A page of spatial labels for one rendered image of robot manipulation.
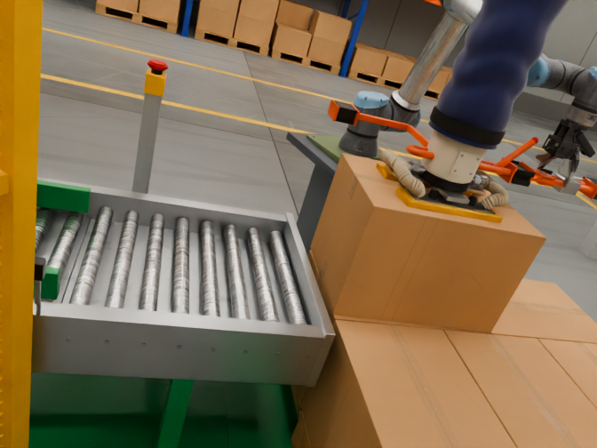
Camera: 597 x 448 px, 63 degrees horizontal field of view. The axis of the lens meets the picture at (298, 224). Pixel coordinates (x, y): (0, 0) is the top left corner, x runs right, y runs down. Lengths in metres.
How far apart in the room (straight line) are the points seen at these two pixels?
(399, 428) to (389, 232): 0.53
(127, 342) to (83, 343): 0.10
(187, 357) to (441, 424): 0.69
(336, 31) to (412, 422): 7.86
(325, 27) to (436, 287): 7.40
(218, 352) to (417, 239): 0.66
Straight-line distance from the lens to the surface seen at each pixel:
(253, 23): 8.57
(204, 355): 1.39
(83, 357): 1.41
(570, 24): 12.29
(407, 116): 2.39
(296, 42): 8.70
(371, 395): 1.40
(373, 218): 1.42
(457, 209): 1.57
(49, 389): 1.96
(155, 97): 1.88
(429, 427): 1.41
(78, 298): 1.45
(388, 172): 1.65
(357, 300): 1.58
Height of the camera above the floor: 1.47
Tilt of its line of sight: 27 degrees down
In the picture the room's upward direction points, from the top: 18 degrees clockwise
